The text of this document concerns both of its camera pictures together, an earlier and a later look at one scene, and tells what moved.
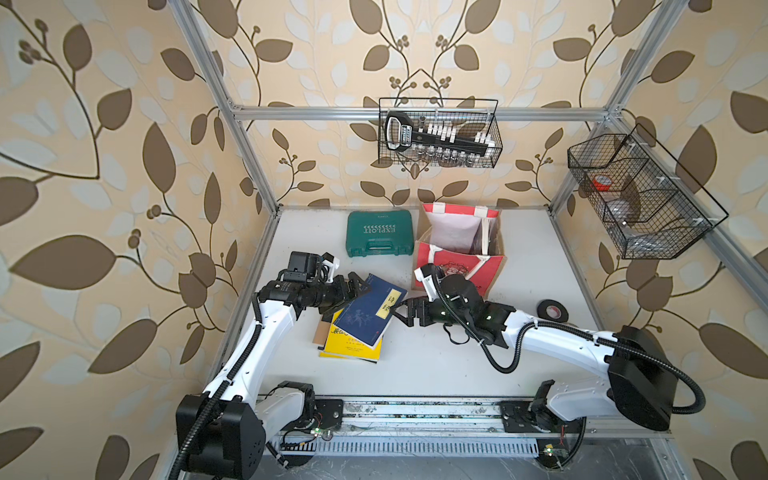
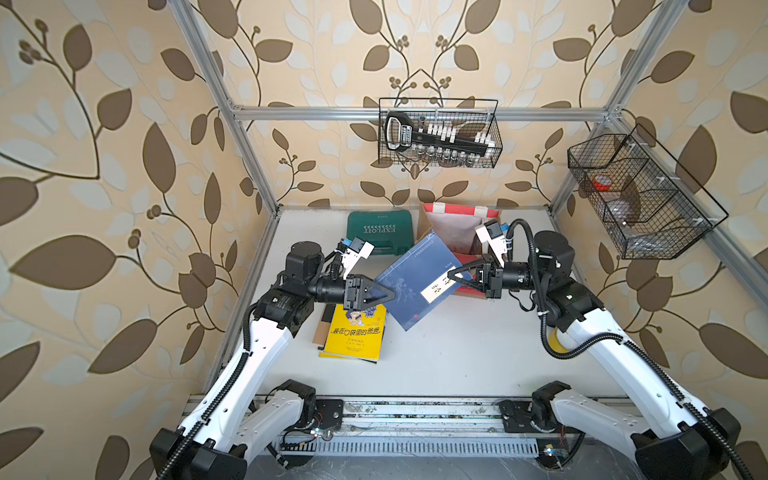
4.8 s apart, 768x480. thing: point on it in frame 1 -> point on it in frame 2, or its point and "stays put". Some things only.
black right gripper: x=409 y=319 -> x=493 y=278
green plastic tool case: x=379 y=233 stays put
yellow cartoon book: x=342 y=344 stays put
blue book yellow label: x=367 y=318 -> x=420 y=281
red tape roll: x=602 y=182 stays put
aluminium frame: x=722 y=230 stays put
